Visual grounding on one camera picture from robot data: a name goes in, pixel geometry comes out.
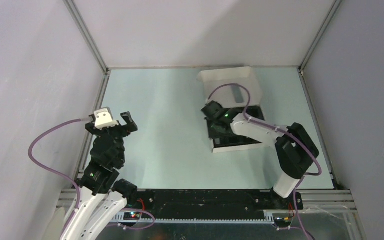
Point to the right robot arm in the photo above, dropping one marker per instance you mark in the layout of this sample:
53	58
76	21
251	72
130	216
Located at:
296	152

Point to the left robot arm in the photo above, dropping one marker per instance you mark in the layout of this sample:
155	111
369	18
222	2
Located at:
102	193

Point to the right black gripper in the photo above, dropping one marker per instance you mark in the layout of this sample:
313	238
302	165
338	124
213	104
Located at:
212	135

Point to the white box with black tray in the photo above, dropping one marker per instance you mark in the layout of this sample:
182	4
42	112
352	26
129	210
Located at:
234	89

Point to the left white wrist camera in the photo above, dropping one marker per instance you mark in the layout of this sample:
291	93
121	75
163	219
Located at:
102	118

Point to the aluminium frame front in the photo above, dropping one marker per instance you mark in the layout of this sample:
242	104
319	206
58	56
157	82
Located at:
327	215

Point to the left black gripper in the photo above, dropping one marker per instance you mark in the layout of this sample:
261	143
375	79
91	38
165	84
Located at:
127	128

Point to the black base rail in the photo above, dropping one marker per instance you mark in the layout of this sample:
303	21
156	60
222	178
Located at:
212	204

